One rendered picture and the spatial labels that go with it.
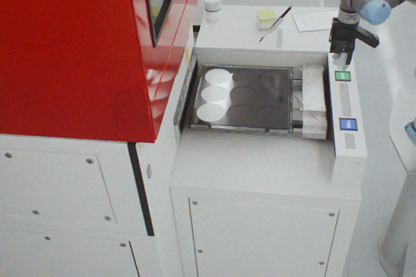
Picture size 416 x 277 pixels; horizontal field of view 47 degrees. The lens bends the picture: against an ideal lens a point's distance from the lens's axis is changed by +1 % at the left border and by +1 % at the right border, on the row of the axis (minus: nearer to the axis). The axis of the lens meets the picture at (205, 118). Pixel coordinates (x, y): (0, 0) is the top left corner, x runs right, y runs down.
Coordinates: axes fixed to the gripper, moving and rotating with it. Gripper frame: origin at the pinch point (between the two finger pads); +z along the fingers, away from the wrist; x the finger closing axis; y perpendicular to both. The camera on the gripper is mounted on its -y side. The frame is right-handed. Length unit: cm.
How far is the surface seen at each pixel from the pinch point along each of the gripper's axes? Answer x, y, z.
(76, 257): 66, 88, 34
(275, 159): 30.8, 23.6, 18.0
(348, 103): 14.7, -0.4, 4.4
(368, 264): 18, -22, 100
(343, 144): 35.5, 2.7, 4.0
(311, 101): 5.4, 11.4, 12.0
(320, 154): 26.9, 7.9, 18.0
